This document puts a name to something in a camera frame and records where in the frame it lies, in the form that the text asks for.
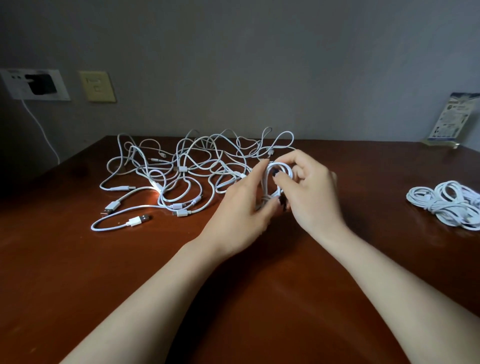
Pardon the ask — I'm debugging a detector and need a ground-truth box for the person's left hand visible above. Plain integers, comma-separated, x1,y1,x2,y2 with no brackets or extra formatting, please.
195,158,283,262

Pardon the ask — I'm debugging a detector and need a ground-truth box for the person's right hand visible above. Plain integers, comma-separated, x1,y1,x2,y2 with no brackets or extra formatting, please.
272,149,350,245

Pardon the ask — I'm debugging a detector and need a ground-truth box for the white usb cable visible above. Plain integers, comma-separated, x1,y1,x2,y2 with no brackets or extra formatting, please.
256,161,294,211

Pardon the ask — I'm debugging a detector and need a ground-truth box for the person's right forearm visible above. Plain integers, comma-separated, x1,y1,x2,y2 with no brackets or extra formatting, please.
319,224,480,364

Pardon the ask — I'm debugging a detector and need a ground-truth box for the person's left forearm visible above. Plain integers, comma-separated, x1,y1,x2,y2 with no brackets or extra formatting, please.
60,237,231,364

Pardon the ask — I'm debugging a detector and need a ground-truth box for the printed plastic packaging bag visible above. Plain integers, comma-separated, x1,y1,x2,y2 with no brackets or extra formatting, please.
421,92,480,149

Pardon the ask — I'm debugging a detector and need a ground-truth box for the black charger plug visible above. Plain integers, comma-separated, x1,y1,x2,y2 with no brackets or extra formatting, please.
25,74,58,96

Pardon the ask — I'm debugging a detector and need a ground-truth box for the pile of tangled white cables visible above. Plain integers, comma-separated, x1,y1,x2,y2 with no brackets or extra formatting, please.
90,127,297,232

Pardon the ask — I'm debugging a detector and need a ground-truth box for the small white cable bundle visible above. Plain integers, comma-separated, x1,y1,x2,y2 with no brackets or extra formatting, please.
406,186,439,211

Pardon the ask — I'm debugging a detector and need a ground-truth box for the large white cable bundle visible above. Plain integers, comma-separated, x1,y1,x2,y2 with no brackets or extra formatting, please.
430,180,480,231

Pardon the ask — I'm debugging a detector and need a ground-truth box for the yellowed wall plate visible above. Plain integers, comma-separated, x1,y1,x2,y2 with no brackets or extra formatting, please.
78,70,117,104

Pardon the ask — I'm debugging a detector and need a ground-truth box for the white charger cord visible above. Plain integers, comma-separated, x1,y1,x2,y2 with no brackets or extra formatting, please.
21,99,61,165

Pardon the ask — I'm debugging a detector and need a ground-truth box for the white wall socket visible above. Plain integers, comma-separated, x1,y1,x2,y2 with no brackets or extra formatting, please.
0,68,71,102

